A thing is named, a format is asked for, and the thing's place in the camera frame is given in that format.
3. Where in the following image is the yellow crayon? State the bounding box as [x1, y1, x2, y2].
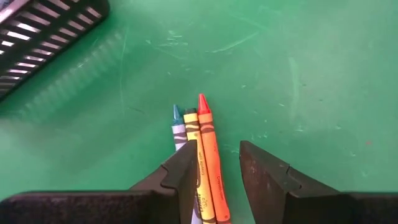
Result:
[183, 108, 218, 224]

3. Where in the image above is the blue crayon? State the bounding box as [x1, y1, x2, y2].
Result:
[172, 104, 203, 224]

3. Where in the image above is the orange crayon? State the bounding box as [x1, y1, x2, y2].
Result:
[197, 93, 233, 224]

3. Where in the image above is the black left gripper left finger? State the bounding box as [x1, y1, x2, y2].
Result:
[0, 139, 198, 224]

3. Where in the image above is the black mesh basket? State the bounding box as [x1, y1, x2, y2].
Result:
[0, 0, 111, 102]

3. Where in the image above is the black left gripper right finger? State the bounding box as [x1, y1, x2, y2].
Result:
[239, 140, 398, 224]

